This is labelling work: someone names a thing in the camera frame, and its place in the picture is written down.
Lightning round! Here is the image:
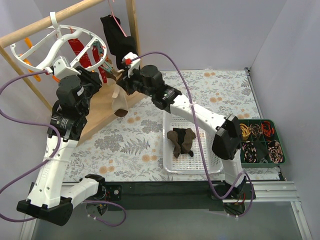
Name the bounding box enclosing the cream brown striped sock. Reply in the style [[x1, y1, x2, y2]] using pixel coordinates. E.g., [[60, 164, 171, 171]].
[[166, 127, 197, 158], [110, 69, 129, 118]]

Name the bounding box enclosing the white round clip hanger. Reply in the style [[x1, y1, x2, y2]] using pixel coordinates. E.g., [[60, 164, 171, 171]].
[[10, 12, 107, 74]]

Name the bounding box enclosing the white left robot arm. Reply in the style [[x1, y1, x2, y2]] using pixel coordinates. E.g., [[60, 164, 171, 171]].
[[16, 66, 107, 226]]

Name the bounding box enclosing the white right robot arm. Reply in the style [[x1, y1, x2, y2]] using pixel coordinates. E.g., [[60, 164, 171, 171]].
[[117, 65, 247, 199]]

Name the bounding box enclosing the red patterned sock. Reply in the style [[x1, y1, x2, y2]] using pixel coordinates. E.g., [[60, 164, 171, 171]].
[[92, 46, 108, 84], [67, 38, 93, 70]]

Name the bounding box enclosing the large black hanging cloth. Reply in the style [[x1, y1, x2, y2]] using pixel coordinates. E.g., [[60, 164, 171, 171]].
[[100, 15, 138, 70]]

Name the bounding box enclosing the floral table mat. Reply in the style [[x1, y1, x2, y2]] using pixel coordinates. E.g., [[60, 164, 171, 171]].
[[59, 69, 286, 182]]

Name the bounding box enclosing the white plastic basket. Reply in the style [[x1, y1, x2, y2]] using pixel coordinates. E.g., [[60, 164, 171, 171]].
[[162, 106, 225, 174]]

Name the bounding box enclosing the green compartment tray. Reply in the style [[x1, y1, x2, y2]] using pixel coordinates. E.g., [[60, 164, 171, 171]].
[[240, 119, 287, 168]]

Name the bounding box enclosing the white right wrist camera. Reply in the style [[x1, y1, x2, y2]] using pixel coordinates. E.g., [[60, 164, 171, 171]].
[[122, 52, 141, 78]]

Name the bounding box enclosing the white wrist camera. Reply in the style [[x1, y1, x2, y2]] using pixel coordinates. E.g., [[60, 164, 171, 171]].
[[52, 55, 80, 80], [122, 52, 141, 78]]

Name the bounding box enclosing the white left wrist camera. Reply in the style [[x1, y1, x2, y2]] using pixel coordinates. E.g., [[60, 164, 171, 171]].
[[52, 55, 80, 80]]

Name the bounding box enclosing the pink hanging cord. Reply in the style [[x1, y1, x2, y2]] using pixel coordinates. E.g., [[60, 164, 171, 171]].
[[107, 0, 127, 38]]

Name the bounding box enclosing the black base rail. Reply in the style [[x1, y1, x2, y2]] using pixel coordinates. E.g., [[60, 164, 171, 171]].
[[104, 181, 224, 212]]

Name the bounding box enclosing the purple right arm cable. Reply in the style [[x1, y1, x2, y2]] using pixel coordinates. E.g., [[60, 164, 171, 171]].
[[131, 51, 256, 218]]

